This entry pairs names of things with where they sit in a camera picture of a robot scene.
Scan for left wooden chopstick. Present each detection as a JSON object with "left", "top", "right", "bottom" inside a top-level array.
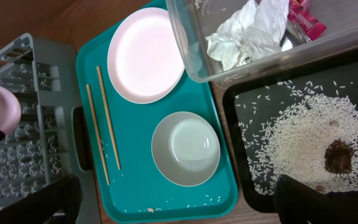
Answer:
[{"left": 86, "top": 84, "right": 110, "bottom": 185}]

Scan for clear plastic bin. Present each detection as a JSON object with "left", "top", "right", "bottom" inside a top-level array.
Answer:
[{"left": 167, "top": 0, "right": 358, "bottom": 88}]

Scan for grey bowl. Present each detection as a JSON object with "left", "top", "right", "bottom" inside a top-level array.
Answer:
[{"left": 151, "top": 111, "right": 221, "bottom": 187}]

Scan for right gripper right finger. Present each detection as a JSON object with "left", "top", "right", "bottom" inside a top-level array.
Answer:
[{"left": 273, "top": 175, "right": 358, "bottom": 224}]

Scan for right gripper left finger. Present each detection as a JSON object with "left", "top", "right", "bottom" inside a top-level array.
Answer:
[{"left": 0, "top": 174, "right": 83, "bottom": 223}]

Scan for black plastic tray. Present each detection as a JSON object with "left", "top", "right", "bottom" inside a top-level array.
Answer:
[{"left": 223, "top": 49, "right": 358, "bottom": 213}]

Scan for white napkin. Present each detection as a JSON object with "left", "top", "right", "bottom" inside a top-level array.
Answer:
[{"left": 206, "top": 0, "right": 290, "bottom": 71}]

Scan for grey plastic dish rack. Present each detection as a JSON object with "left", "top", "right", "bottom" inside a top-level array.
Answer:
[{"left": 0, "top": 33, "right": 101, "bottom": 223}]

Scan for large white round plate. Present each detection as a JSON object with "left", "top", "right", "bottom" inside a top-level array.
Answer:
[{"left": 107, "top": 7, "right": 185, "bottom": 104}]

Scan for right wooden chopstick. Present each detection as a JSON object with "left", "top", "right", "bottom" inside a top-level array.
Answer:
[{"left": 96, "top": 65, "right": 122, "bottom": 170}]

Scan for rice and food scraps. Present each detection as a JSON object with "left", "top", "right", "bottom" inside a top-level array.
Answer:
[{"left": 234, "top": 81, "right": 358, "bottom": 195}]

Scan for small white bowl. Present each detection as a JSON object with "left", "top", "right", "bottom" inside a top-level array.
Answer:
[{"left": 0, "top": 86, "right": 21, "bottom": 136}]

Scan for wooden chopstick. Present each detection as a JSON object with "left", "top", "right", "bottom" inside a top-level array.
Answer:
[
  {"left": 86, "top": 84, "right": 110, "bottom": 185},
  {"left": 96, "top": 65, "right": 122, "bottom": 170}
]

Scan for red snack wrapper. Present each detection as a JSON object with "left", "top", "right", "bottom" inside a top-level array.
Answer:
[{"left": 288, "top": 0, "right": 327, "bottom": 40}]

